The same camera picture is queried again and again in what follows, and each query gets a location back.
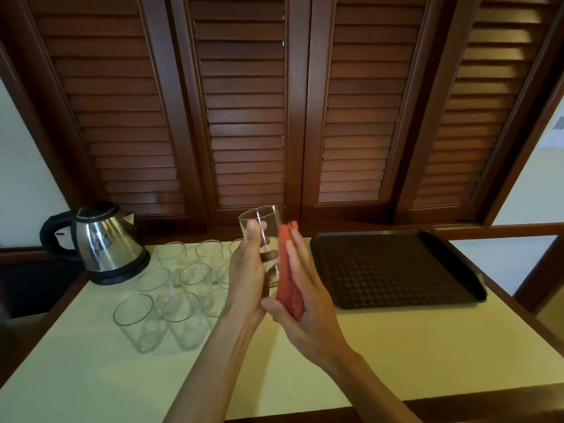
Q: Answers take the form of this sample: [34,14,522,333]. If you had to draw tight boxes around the person's left hand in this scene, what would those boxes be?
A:
[222,219,281,331]

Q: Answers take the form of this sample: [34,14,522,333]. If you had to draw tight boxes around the person's right hand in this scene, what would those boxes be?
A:
[260,222,353,375]

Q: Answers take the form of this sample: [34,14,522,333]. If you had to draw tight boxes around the red cloth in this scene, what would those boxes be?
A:
[275,222,306,321]

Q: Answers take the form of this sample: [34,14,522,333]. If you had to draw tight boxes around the clear drinking glass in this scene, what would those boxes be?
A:
[237,204,285,300]

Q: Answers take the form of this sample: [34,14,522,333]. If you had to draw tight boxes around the group of clear glasses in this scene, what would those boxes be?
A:
[112,237,246,354]

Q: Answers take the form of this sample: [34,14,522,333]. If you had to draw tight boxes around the dark brown textured tray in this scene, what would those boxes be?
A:
[309,230,489,310]

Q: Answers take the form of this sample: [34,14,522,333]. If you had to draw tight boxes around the person's left forearm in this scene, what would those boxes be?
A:
[163,310,254,423]

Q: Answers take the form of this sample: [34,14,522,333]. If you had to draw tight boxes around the steel electric kettle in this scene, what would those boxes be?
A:
[90,250,152,286]
[39,201,152,286]

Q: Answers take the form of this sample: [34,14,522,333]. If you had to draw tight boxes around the brown louvered wooden shutter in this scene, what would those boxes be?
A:
[392,0,564,225]
[8,0,208,225]
[301,0,459,223]
[169,0,311,225]

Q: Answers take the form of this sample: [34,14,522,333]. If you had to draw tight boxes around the white paper notice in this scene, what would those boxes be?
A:
[539,96,564,150]

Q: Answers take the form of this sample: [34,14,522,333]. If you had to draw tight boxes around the brown wooden wall rail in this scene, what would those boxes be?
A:
[440,222,564,241]

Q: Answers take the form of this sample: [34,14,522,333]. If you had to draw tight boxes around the brown wooden door frame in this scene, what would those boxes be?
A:
[513,235,564,315]

